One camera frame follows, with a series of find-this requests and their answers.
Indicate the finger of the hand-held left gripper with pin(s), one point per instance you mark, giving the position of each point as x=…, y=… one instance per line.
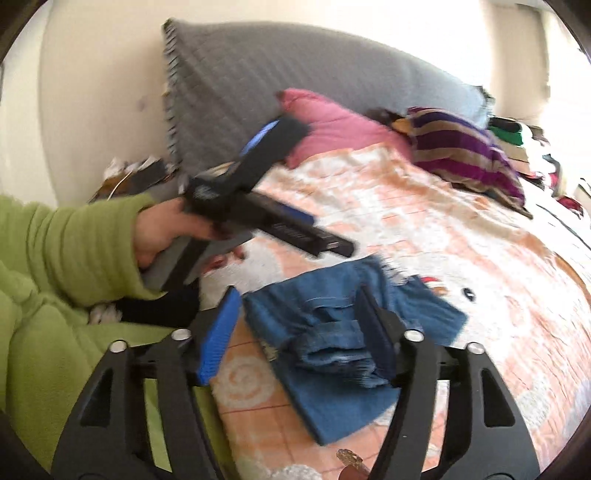
x=272, y=138
x=295, y=228

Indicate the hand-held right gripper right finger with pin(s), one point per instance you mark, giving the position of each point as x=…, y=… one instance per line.
x=376, y=344

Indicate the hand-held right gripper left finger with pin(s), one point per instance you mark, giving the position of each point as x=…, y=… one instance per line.
x=217, y=344

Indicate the blue denim pants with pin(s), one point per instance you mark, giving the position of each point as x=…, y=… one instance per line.
x=332, y=406

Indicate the person's left forearm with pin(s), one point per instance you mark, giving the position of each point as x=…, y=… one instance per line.
x=69, y=240

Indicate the person's left hand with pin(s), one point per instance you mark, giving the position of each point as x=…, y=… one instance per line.
x=157, y=226

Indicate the pink pillow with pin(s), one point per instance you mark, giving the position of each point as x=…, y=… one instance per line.
x=332, y=124

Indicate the grey quilted pillow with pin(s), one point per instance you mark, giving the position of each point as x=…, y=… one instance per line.
x=254, y=78

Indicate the bedside clutter pile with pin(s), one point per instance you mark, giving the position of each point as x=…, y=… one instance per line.
x=147, y=173

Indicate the dark cloth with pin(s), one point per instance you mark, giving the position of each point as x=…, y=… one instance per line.
x=157, y=307

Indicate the peach printed blanket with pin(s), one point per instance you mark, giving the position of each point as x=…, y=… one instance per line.
x=415, y=207

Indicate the person's green clothing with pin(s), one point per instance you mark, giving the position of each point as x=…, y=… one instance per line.
x=46, y=369

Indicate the purple striped cloth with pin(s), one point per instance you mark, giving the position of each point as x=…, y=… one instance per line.
x=452, y=143

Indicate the pile of clothes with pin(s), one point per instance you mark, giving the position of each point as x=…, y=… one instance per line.
x=512, y=134

